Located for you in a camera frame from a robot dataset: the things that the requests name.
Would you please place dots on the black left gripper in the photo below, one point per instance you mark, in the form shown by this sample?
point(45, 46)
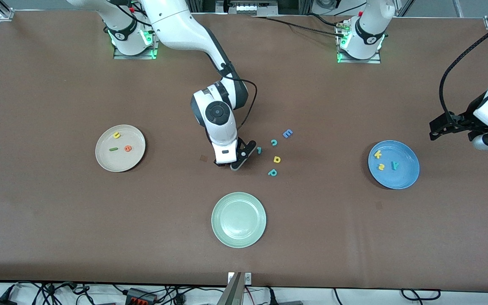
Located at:
point(466, 117)

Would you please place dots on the teal foam letter A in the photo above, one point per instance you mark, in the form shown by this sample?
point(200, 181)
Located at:
point(395, 165)

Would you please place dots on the yellow foam letter k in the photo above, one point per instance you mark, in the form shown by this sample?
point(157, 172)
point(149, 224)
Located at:
point(378, 154)

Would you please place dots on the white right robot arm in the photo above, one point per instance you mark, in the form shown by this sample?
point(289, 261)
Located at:
point(176, 21)

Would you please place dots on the blue plate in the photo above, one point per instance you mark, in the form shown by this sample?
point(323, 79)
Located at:
point(400, 178)

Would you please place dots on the blue foam letter E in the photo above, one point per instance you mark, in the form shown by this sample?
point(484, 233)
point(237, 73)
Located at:
point(287, 134)

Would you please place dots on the teal foam letter p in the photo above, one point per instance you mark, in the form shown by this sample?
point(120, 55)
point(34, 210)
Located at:
point(272, 172)

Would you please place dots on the pale green plate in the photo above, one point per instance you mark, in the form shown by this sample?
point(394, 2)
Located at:
point(238, 220)

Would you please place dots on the white socket strip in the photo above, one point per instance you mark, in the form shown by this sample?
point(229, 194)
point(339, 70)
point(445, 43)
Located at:
point(246, 8)

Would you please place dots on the black power plug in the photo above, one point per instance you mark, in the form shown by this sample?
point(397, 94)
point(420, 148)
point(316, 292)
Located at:
point(272, 298)

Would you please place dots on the beige brown plate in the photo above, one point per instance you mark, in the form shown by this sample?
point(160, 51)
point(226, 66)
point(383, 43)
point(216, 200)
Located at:
point(120, 161)

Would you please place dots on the black orange power strip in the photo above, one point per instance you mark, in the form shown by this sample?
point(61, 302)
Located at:
point(140, 296)

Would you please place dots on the brown table cover cloth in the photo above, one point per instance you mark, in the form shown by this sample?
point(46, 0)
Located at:
point(57, 233)

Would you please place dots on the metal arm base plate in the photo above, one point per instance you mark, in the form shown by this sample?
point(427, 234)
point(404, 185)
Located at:
point(377, 60)
point(133, 56)

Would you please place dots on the small white mounting bracket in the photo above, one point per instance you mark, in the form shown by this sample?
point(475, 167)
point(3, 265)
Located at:
point(248, 278)

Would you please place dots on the dark metal frame rack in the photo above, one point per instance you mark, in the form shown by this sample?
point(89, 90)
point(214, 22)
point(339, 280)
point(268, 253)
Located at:
point(210, 5)

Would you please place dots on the grey metal camera pole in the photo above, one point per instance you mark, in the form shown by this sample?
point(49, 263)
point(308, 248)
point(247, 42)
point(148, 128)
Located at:
point(233, 292)

